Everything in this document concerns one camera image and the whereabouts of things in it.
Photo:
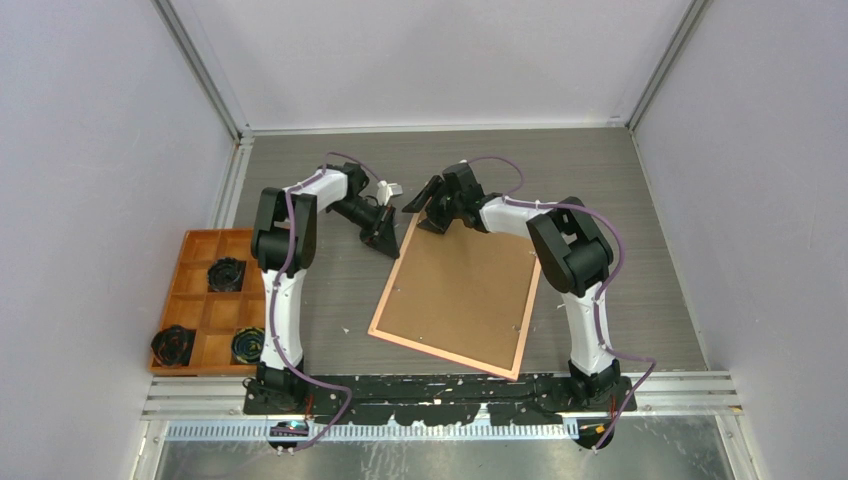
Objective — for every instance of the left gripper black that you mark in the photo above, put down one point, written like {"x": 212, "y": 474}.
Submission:
{"x": 384, "y": 236}

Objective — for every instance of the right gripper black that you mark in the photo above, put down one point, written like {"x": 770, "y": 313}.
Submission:
{"x": 436, "y": 188}

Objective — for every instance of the brown frame backing board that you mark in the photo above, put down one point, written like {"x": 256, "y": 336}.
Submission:
{"x": 457, "y": 298}

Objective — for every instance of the pink wooden picture frame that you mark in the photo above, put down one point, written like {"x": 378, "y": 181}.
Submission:
{"x": 391, "y": 291}

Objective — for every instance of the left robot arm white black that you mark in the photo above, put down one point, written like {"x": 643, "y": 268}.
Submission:
{"x": 284, "y": 244}

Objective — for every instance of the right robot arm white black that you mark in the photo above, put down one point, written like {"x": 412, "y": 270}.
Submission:
{"x": 573, "y": 253}

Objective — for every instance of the orange compartment tray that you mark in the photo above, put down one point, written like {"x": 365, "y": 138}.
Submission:
{"x": 212, "y": 318}

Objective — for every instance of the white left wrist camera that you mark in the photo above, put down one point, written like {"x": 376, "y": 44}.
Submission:
{"x": 386, "y": 191}

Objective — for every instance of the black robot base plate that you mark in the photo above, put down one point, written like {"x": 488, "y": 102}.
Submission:
{"x": 438, "y": 400}

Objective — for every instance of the aluminium rail front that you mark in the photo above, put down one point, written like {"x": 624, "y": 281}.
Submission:
{"x": 664, "y": 393}

